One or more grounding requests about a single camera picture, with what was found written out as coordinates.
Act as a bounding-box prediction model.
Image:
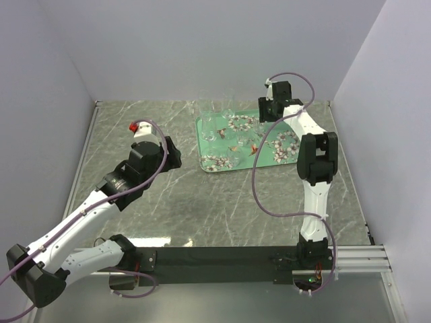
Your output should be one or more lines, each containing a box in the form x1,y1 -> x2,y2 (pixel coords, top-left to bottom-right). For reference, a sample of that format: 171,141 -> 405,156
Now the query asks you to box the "aluminium side rail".
62,100 -> 102,219

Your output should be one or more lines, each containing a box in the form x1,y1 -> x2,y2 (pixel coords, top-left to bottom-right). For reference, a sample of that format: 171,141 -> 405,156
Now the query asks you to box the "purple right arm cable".
251,72 -> 339,296

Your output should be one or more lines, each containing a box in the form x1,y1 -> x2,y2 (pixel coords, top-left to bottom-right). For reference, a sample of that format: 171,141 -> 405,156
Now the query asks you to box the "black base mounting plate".
107,246 -> 337,291

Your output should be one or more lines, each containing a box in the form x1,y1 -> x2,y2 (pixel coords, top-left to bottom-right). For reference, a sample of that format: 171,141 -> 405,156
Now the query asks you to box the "clear wine glass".
201,112 -> 218,159

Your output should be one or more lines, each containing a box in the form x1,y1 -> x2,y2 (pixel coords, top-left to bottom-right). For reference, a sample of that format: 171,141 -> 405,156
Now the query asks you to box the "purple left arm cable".
0,119 -> 169,322

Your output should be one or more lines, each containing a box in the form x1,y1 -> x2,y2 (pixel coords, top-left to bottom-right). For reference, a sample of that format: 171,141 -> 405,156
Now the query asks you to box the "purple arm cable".
251,72 -> 339,296
0,119 -> 169,322

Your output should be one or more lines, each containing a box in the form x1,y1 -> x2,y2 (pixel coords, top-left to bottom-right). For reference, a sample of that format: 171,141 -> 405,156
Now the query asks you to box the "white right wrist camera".
265,78 -> 273,100

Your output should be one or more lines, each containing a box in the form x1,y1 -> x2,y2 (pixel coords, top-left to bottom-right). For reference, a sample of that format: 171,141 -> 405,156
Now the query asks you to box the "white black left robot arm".
6,135 -> 182,308

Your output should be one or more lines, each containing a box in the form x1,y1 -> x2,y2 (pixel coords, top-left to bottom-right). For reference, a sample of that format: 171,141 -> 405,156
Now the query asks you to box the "tall clear champagne flute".
197,90 -> 216,126

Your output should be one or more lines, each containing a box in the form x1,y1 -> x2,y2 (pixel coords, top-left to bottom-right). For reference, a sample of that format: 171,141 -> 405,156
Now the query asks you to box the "aluminium front frame rail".
67,244 -> 393,276

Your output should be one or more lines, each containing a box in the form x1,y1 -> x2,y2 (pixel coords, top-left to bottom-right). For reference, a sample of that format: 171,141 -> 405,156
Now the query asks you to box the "green floral bird tray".
195,110 -> 300,173

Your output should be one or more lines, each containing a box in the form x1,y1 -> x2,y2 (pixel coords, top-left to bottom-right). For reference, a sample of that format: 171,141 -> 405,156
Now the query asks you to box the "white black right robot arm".
258,78 -> 338,270

